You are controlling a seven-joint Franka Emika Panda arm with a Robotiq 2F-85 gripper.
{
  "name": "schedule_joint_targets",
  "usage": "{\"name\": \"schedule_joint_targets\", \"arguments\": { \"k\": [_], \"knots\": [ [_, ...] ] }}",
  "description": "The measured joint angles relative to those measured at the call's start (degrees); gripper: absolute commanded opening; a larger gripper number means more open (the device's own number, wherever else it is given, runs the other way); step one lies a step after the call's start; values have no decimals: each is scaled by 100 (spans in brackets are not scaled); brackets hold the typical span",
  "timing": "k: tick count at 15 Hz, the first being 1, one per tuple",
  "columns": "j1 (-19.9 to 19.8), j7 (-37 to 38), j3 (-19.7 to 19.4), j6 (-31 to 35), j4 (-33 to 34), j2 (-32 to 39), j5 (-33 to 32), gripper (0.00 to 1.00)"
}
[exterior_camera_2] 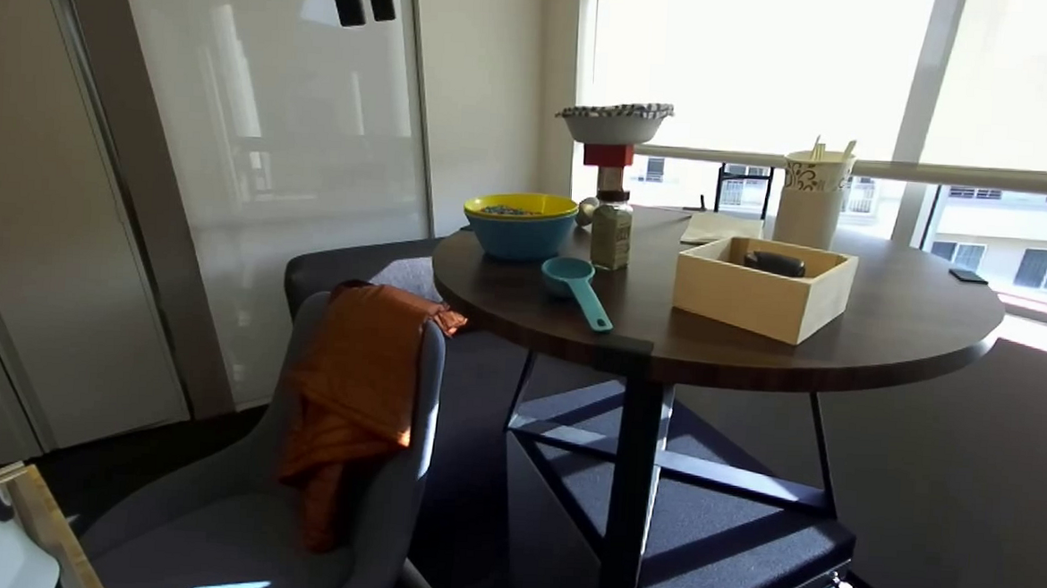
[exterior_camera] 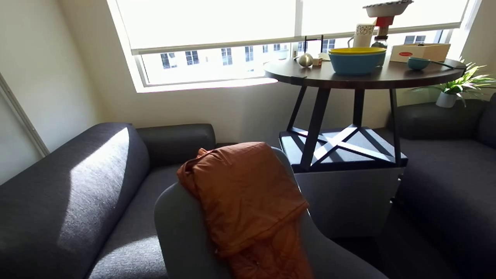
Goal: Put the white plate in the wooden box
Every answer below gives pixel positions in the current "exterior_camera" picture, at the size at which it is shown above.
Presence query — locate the grey box with dark top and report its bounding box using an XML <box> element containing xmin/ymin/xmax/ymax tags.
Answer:
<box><xmin>279</xmin><ymin>125</ymin><xmax>409</xmax><ymax>238</ymax></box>

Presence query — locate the white plate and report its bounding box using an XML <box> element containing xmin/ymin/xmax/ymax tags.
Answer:
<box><xmin>363</xmin><ymin>0</ymin><xmax>414</xmax><ymax>18</ymax></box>

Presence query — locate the wooden box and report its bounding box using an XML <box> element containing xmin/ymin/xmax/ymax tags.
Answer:
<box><xmin>390</xmin><ymin>43</ymin><xmax>451</xmax><ymax>64</ymax></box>

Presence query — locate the orange jacket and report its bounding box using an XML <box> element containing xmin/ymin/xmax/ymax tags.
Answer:
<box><xmin>177</xmin><ymin>141</ymin><xmax>315</xmax><ymax>279</ymax></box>

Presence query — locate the window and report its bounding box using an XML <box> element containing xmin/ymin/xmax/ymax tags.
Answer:
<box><xmin>106</xmin><ymin>0</ymin><xmax>483</xmax><ymax>94</ymax></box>

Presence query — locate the grey chair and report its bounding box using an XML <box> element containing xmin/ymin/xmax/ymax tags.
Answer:
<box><xmin>154</xmin><ymin>146</ymin><xmax>389</xmax><ymax>279</ymax></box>

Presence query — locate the blue bowl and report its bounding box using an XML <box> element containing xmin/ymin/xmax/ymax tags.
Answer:
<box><xmin>329</xmin><ymin>52</ymin><xmax>386</xmax><ymax>76</ymax></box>

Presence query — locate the yellow bowl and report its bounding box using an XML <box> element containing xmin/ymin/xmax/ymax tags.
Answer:
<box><xmin>329</xmin><ymin>47</ymin><xmax>387</xmax><ymax>55</ymax></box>

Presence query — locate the white patterned mug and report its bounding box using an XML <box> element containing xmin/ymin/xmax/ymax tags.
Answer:
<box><xmin>347</xmin><ymin>24</ymin><xmax>375</xmax><ymax>48</ymax></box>

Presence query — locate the white roller blind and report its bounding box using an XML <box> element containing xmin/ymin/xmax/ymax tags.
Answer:
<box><xmin>301</xmin><ymin>0</ymin><xmax>470</xmax><ymax>38</ymax></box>

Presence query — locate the glass jar with red top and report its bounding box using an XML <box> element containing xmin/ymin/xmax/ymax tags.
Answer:
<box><xmin>371</xmin><ymin>16</ymin><xmax>395</xmax><ymax>49</ymax></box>

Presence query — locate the dark grey sofa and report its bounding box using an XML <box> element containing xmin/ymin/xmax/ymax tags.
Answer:
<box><xmin>0</xmin><ymin>122</ymin><xmax>217</xmax><ymax>279</ymax></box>
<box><xmin>378</xmin><ymin>92</ymin><xmax>496</xmax><ymax>279</ymax></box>

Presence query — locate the potted green plant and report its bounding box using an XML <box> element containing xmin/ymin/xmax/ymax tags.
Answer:
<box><xmin>410</xmin><ymin>58</ymin><xmax>496</xmax><ymax>109</ymax></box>

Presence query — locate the teal ladle with black handle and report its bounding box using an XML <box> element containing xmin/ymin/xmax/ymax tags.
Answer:
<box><xmin>407</xmin><ymin>57</ymin><xmax>466</xmax><ymax>71</ymax></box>

